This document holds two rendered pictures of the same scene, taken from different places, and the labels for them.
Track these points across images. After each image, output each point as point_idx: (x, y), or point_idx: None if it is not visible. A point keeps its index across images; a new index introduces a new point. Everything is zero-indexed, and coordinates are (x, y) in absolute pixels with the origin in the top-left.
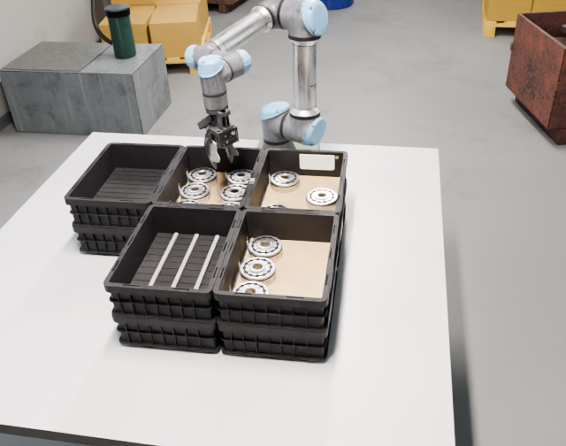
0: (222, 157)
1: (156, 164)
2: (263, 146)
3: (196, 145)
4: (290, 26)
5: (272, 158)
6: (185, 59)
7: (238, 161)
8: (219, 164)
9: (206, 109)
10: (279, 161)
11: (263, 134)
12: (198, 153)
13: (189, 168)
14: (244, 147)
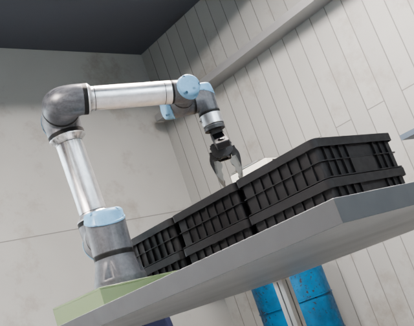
0: (209, 210)
1: (276, 191)
2: (135, 257)
3: (223, 187)
4: (79, 118)
5: (171, 230)
6: (199, 82)
7: (198, 222)
8: (215, 218)
9: (223, 123)
10: (167, 235)
11: (129, 242)
12: (228, 196)
13: (246, 209)
14: (185, 209)
